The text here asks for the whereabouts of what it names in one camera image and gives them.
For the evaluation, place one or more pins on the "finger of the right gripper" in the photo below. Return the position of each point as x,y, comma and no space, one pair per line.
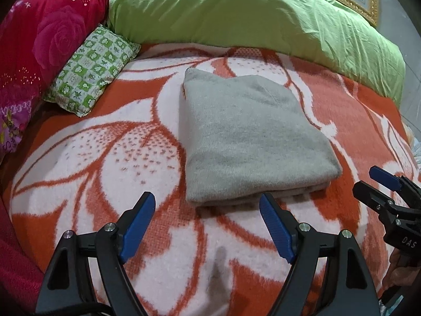
383,177
373,198

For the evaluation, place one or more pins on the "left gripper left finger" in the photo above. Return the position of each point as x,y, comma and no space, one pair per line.
67,287

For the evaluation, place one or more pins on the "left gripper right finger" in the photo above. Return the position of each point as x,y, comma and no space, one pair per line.
347,287

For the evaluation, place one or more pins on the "grey knitted sweater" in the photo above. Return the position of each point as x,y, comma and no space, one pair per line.
247,135

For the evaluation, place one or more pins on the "right hand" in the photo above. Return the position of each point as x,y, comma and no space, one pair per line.
397,274

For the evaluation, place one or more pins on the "orange white floral blanket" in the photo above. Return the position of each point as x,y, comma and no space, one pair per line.
81,173

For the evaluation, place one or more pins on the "green duvet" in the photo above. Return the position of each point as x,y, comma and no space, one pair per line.
366,57

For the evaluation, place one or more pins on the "green white patterned pillow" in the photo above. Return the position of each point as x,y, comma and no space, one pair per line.
94,65

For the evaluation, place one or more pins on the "red rose quilt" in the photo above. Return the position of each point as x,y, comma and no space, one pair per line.
38,37

